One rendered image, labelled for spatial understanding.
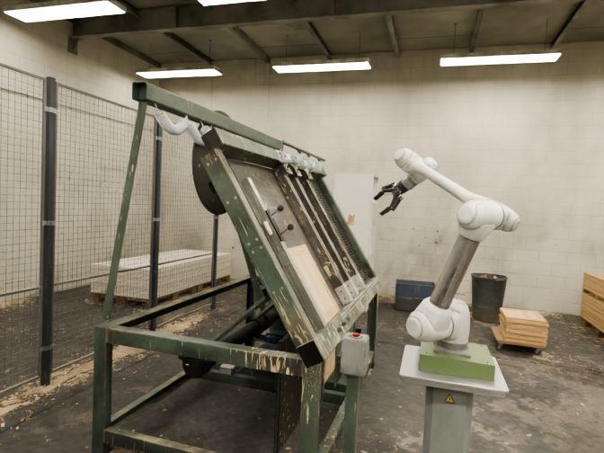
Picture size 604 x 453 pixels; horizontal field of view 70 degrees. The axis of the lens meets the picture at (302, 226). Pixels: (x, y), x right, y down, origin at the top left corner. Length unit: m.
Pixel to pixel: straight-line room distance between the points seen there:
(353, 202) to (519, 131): 3.07
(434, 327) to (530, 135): 6.10
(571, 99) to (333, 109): 3.81
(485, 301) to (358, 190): 2.43
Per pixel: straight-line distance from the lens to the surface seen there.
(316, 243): 3.04
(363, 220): 6.50
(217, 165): 2.34
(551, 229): 8.04
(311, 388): 2.31
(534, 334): 5.60
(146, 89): 2.64
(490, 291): 6.83
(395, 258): 7.89
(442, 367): 2.40
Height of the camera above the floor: 1.57
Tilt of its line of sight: 3 degrees down
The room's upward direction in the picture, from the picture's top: 3 degrees clockwise
